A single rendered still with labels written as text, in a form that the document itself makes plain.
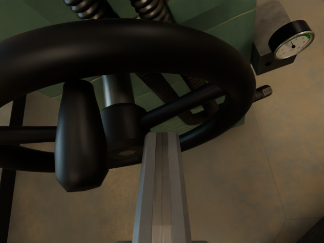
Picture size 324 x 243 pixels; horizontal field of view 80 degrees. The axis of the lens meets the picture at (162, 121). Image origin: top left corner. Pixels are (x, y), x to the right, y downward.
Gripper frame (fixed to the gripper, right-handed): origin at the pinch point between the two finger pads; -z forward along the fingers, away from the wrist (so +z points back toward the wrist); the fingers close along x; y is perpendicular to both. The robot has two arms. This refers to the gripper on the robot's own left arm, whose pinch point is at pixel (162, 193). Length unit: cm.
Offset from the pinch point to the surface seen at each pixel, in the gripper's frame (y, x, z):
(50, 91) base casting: -13.4, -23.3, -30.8
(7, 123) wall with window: -86, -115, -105
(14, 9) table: 3.1, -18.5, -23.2
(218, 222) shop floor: -83, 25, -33
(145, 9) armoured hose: 4.8, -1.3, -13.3
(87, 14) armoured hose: 4.7, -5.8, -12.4
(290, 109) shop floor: -46, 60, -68
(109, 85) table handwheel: -3.4, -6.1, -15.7
